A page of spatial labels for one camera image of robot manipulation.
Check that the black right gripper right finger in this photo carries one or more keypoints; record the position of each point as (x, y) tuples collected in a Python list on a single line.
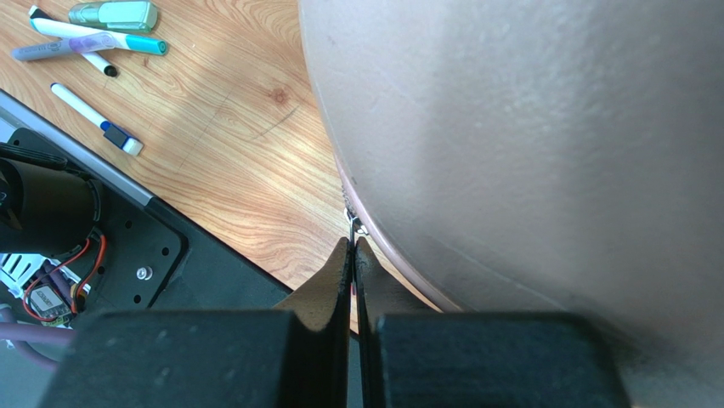
[(414, 356)]

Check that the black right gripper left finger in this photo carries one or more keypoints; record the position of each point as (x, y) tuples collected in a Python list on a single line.
[(292, 355)]

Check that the pink suitcase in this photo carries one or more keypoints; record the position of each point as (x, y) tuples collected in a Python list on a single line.
[(541, 155)]

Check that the white blue marker pen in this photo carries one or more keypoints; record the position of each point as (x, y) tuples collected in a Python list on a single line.
[(117, 135)]

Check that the green marker pens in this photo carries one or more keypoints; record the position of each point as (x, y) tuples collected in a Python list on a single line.
[(92, 28)]

